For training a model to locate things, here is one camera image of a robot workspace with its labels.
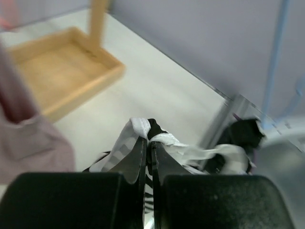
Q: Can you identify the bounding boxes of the wooden clothes rack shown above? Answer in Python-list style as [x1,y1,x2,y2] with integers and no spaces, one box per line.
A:
[9,0,125,122]

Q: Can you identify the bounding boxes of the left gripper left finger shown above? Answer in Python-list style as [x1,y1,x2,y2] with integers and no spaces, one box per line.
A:
[0,137,147,229]

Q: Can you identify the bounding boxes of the light blue wire hanger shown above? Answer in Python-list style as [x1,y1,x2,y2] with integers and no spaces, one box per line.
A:
[260,0,305,130]

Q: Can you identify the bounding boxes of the mauve pink tank top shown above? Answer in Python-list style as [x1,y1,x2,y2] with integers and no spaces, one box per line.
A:
[0,46,75,184]

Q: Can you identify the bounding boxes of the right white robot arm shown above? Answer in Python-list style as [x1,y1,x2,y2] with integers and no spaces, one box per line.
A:
[216,118,265,155]

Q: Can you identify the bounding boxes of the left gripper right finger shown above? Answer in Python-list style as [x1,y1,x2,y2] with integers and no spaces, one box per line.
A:
[150,142,294,229]

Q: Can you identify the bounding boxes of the black white striped tank top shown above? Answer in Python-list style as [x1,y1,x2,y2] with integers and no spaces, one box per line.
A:
[82,116,257,229]

